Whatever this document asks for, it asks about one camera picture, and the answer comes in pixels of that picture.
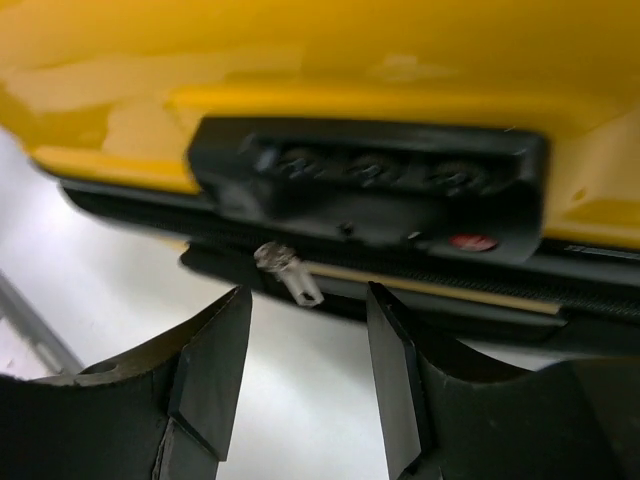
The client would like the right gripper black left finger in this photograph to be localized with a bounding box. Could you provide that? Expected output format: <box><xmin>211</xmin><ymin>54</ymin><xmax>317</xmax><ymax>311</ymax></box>
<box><xmin>1</xmin><ymin>287</ymin><xmax>252</xmax><ymax>479</ymax></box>

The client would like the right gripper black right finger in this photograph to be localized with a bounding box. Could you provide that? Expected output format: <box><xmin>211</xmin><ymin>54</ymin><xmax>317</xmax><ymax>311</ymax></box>
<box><xmin>366</xmin><ymin>283</ymin><xmax>639</xmax><ymax>479</ymax></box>

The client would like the yellow suitcase with grey lining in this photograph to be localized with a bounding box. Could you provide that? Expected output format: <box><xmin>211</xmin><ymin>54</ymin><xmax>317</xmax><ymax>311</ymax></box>
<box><xmin>1</xmin><ymin>1</ymin><xmax>639</xmax><ymax>355</ymax></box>

